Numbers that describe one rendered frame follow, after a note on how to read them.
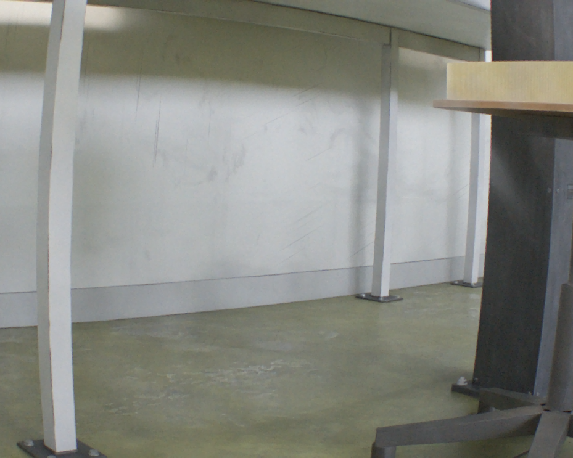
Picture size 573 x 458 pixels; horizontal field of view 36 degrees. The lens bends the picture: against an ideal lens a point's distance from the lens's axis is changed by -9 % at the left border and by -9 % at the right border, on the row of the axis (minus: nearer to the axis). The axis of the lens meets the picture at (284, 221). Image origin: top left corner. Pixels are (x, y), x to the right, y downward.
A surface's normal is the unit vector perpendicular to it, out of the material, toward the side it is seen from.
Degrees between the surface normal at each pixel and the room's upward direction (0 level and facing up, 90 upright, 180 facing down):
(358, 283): 90
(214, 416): 0
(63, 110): 90
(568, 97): 90
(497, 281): 90
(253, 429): 0
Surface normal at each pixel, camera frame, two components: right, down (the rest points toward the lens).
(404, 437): -0.14, 0.07
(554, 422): -0.01, -0.98
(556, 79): -0.86, 0.00
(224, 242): 0.69, 0.09
